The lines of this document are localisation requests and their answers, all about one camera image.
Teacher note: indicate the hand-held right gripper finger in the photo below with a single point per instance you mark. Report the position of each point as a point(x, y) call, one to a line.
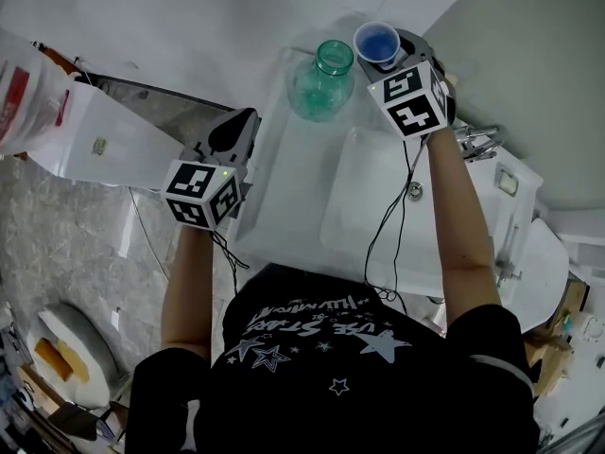
point(418, 45)
point(371, 68)

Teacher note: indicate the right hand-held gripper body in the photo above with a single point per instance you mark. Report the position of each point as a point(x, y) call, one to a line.
point(411, 102)

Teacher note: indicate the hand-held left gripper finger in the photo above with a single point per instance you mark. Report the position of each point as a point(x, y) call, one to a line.
point(250, 144)
point(208, 142)

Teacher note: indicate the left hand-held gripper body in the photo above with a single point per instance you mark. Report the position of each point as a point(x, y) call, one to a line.
point(198, 192)

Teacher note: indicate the blue plastic cup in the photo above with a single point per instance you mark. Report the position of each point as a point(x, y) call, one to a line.
point(375, 43)

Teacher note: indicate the green glass jar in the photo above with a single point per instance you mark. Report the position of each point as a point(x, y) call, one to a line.
point(321, 88)

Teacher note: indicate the person's left forearm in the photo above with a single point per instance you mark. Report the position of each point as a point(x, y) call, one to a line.
point(186, 291)

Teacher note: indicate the person's right forearm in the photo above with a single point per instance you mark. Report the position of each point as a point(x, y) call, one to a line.
point(461, 225)

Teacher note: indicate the white sink vanity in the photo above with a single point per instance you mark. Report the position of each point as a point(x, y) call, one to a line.
point(293, 197)

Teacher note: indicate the chrome faucet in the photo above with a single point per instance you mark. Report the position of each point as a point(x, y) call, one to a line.
point(477, 142)

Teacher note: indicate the metal sink drain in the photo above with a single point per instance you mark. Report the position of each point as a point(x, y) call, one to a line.
point(414, 192)

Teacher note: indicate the soap dish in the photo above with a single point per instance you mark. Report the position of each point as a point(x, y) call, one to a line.
point(506, 179)

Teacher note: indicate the yellow cushion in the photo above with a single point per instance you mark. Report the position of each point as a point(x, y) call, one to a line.
point(78, 364)

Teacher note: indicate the orange cushion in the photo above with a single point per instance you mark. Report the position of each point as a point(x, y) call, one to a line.
point(52, 360)

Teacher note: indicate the person's black star-print t-shirt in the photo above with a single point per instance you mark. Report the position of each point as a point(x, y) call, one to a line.
point(331, 371)

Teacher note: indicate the cardboard box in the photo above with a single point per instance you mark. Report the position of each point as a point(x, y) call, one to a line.
point(553, 362)

